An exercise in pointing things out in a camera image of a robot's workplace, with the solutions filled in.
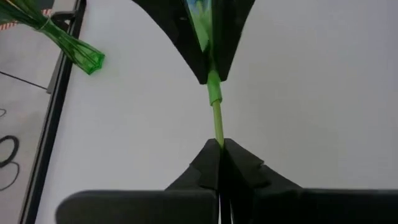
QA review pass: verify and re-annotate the clear glass vase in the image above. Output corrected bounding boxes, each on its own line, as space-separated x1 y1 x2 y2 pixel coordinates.
36 17 106 76

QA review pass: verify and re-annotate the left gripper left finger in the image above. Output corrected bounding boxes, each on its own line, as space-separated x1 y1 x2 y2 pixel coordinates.
55 138 223 224

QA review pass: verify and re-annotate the black table frame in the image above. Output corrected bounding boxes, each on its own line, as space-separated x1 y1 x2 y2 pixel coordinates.
18 0 88 224

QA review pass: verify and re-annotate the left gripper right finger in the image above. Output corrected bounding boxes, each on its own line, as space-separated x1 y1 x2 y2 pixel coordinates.
221 138 398 224

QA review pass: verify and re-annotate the coiled black floor cable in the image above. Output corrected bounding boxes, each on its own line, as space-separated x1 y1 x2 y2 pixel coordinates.
0 135 21 191

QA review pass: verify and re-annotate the white blue artificial tulip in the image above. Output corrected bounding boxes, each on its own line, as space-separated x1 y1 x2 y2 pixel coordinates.
185 0 225 149

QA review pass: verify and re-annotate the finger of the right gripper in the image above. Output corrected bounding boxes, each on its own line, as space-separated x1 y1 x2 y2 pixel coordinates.
132 0 211 85
211 0 256 83

